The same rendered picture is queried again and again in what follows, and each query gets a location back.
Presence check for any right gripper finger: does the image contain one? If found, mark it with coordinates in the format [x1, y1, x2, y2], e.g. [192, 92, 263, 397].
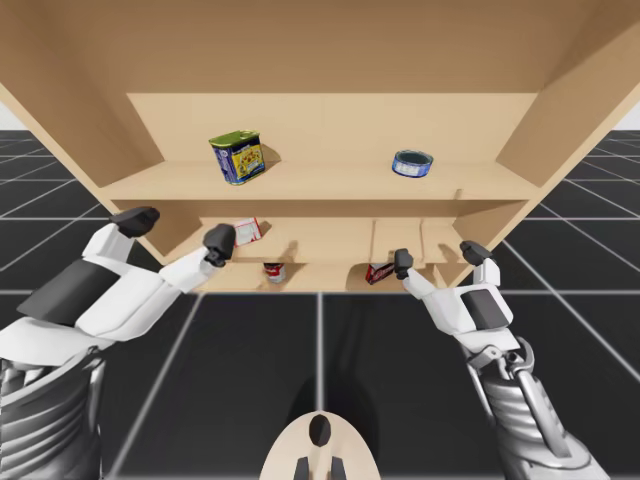
[459, 239, 503, 287]
[393, 248, 442, 301]

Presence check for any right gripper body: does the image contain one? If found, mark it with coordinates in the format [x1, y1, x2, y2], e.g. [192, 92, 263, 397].
[422, 278, 517, 338]

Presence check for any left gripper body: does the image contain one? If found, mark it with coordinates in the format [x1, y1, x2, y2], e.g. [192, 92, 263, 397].
[17, 252, 176, 347]

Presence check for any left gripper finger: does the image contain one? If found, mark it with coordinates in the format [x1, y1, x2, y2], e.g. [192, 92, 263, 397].
[79, 207, 161, 269]
[159, 223, 237, 296]

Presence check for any green and blue rectangular can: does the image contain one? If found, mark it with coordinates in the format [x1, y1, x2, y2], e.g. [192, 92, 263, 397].
[208, 129, 266, 187]

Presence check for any blue flat can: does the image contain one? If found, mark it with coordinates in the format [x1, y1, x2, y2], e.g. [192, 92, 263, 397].
[391, 149, 435, 179]

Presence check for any red and white carton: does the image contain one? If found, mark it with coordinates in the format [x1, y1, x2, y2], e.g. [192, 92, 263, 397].
[233, 217, 263, 248]

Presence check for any tan robot part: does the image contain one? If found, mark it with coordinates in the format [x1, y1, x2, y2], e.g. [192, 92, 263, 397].
[258, 409, 382, 480]

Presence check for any pale wooden shelf unit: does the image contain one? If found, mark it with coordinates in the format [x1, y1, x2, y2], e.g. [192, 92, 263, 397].
[0, 0, 640, 294]

